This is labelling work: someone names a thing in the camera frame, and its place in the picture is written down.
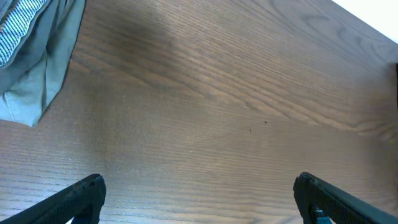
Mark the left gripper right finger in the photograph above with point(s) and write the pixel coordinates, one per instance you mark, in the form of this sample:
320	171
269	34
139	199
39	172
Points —
320	202

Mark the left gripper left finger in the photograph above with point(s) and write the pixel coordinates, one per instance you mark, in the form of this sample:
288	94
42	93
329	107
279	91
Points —
78	203

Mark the folded grey shorts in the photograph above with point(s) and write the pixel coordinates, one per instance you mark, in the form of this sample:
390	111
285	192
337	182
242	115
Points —
18	19

